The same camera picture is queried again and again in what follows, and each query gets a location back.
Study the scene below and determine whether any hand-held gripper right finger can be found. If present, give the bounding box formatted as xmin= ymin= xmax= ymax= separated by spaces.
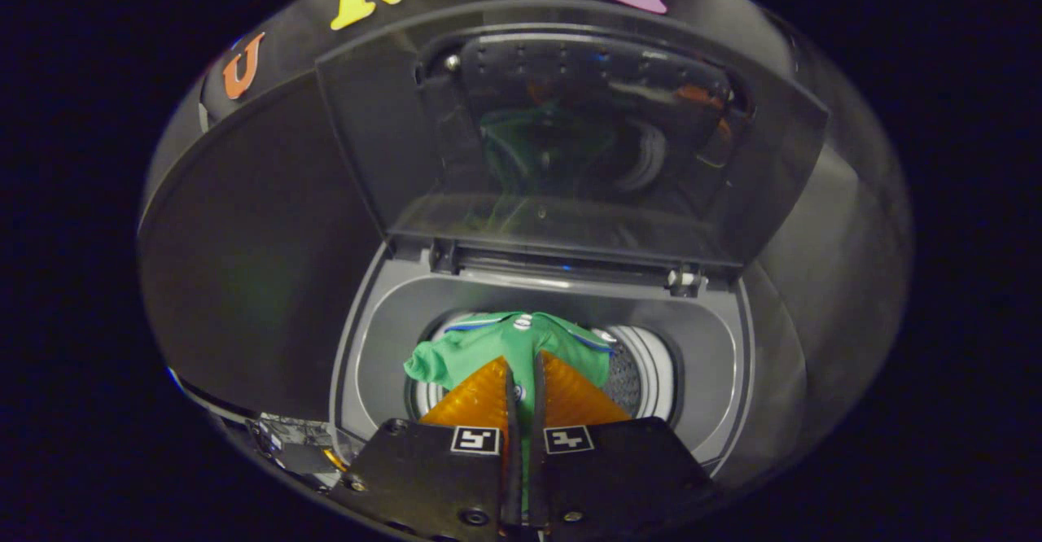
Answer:
xmin=529 ymin=351 xmax=721 ymax=540

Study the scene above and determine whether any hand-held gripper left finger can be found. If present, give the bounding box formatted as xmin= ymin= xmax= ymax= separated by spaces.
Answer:
xmin=346 ymin=356 xmax=523 ymax=540

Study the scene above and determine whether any green polo shirt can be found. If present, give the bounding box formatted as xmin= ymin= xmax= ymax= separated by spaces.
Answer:
xmin=405 ymin=311 xmax=615 ymax=510

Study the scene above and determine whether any dark grey washing machine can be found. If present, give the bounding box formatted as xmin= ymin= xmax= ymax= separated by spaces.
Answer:
xmin=330 ymin=241 xmax=758 ymax=486

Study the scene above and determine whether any dark washing machine lid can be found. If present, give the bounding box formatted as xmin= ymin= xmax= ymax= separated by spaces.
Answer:
xmin=315 ymin=1 xmax=830 ymax=270

